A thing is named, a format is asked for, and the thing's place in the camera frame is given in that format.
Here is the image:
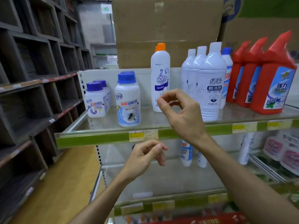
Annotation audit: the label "long red banner strip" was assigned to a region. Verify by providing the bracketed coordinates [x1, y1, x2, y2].
[145, 213, 248, 224]

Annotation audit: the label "white bottles with pink labels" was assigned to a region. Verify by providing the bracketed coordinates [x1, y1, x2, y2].
[263, 135, 299, 176]

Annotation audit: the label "person's right forearm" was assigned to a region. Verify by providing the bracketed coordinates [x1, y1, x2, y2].
[194, 135, 299, 224]

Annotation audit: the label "green-edged metal shelf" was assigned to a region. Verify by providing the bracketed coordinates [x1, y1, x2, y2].
[88, 158, 230, 217]
[247, 154, 299, 192]

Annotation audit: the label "person's right hand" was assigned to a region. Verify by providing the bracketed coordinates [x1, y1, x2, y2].
[156, 89, 208, 145]

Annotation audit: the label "white empty shelving unit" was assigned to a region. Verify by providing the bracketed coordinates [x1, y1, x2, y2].
[90, 43, 118, 69]

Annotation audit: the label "cluster of orange-capped bottles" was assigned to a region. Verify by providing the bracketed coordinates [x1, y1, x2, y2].
[125, 213, 172, 224]

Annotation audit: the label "dark wooden cubby shelving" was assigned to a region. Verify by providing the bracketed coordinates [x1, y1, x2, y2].
[0, 0, 94, 224]

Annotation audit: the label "person's left forearm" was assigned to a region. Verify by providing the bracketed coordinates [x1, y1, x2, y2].
[69, 172, 134, 224]

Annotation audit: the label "cardboard box with green stripe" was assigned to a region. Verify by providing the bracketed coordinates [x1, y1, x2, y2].
[219, 0, 299, 52]

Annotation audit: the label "white gondola shelving unit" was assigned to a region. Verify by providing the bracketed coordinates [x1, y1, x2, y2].
[77, 67, 299, 217]

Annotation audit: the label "green-edged glass shelf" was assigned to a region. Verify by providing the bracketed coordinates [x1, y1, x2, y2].
[55, 104, 299, 150]

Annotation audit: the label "person's left hand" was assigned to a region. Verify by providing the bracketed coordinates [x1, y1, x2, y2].
[121, 139, 168, 182]

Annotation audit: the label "plain cardboard box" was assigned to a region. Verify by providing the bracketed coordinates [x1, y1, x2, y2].
[112, 0, 224, 69]

